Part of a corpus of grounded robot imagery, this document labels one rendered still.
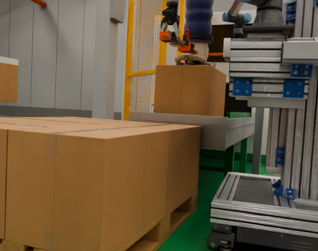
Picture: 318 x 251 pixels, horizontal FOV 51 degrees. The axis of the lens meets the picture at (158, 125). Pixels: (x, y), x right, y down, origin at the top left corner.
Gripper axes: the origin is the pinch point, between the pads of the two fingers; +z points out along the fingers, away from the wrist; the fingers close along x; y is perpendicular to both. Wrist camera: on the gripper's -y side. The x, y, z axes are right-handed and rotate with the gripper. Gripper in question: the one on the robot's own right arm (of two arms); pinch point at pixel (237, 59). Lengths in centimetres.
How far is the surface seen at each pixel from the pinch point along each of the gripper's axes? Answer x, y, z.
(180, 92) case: -27, 59, 32
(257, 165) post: 23, 11, 84
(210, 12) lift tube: -16.2, 33.4, -29.9
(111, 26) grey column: -122, -2, -32
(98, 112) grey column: -130, 1, 52
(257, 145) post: 22, 11, 69
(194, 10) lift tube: -27, 40, -30
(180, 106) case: -27, 59, 41
